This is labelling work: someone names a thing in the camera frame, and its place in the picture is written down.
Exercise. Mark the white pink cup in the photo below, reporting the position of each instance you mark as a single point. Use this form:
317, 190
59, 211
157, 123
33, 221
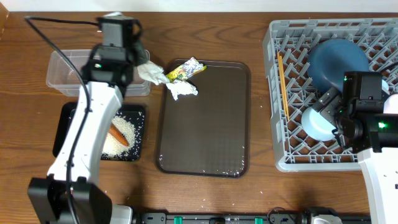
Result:
391, 105

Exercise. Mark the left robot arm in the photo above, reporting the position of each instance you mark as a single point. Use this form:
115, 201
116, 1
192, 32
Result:
70, 193

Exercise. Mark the light blue bowl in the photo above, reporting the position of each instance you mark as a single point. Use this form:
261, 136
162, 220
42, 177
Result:
316, 126

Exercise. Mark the brown serving tray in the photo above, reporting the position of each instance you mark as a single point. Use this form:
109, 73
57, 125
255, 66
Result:
207, 134

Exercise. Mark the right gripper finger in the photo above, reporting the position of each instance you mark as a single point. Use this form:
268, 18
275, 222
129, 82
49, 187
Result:
331, 114
329, 102

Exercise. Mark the white napkin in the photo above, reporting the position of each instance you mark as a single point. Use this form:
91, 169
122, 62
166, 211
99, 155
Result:
151, 72
181, 87

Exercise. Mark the light blue cup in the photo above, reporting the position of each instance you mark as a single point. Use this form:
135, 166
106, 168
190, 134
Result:
385, 87

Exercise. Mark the black waste tray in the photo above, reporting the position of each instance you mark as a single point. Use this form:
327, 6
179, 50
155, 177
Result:
66, 117

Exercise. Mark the foil snack wrapper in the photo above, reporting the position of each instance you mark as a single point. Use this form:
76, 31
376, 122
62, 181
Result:
186, 70

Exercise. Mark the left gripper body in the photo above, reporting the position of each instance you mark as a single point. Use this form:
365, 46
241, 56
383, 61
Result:
135, 43

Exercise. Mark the orange carrot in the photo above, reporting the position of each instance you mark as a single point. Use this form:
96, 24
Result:
115, 132

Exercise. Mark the clear plastic bin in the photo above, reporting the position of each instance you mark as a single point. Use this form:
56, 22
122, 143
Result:
62, 77

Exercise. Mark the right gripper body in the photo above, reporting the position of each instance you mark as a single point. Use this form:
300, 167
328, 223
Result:
344, 117

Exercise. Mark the grey dishwasher rack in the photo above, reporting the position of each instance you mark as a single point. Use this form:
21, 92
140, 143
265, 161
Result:
286, 46

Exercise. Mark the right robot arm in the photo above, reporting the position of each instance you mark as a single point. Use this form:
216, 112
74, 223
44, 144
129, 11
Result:
380, 174

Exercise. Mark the large blue plate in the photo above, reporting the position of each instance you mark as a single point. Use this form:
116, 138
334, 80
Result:
331, 59

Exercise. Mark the pile of white rice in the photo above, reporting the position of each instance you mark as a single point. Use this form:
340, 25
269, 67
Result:
131, 125

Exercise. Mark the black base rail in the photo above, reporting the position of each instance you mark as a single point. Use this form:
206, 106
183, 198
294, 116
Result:
277, 218

